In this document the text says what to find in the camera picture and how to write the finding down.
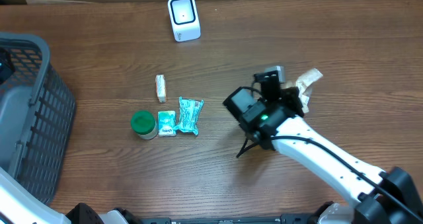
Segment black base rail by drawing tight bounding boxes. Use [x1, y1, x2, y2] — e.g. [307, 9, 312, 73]
[65, 202, 318, 224]

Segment green lid jar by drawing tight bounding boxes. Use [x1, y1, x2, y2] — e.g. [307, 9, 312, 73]
[130, 110, 159, 140]

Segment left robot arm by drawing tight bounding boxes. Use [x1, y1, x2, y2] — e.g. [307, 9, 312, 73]
[1, 44, 76, 223]

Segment beige snack pouch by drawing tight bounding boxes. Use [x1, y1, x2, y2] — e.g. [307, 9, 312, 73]
[282, 68, 323, 114]

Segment white barcode scanner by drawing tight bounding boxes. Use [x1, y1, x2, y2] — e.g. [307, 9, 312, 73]
[167, 0, 201, 42]

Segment teal tissue pack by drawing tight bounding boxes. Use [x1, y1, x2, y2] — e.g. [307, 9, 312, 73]
[158, 111, 176, 137]

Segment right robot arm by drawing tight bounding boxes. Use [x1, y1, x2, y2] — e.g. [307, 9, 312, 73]
[223, 69, 422, 223]

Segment teal crinkled wrapper packet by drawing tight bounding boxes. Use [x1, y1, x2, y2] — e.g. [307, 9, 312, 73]
[174, 96, 204, 136]

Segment orange tissue pack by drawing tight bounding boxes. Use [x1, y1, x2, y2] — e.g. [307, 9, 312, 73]
[155, 75, 167, 103]

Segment grey plastic shopping basket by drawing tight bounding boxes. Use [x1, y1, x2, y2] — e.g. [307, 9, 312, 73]
[1, 32, 77, 204]

